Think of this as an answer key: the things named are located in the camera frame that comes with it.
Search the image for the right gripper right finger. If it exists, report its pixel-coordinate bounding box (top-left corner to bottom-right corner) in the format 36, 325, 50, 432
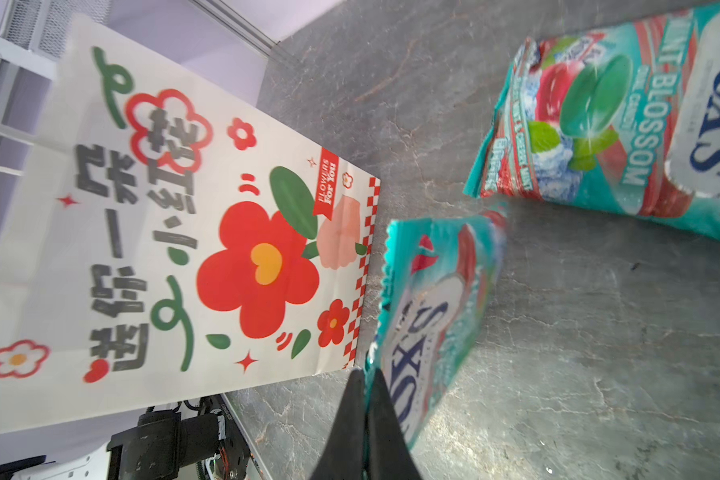
366, 369, 421, 480

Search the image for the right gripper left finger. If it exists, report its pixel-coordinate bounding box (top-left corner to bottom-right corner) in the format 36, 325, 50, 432
311, 369, 366, 480

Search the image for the teal Fox's candy bag back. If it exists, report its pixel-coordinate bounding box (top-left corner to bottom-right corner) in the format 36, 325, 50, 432
364, 207, 507, 446

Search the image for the teal fox's candy bag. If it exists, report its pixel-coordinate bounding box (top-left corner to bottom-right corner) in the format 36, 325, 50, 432
465, 2, 720, 240
364, 207, 507, 446

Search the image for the white floral paper bag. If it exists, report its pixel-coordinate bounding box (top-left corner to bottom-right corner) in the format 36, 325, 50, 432
0, 15, 380, 434

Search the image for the teal Fox's candy bag front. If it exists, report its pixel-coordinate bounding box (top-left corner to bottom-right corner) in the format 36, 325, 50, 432
465, 2, 720, 240

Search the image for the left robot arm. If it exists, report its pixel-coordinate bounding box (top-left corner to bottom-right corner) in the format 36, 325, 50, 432
0, 395, 251, 479

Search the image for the small white mesh basket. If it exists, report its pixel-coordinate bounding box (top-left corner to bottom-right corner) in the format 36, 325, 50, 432
0, 0, 112, 80

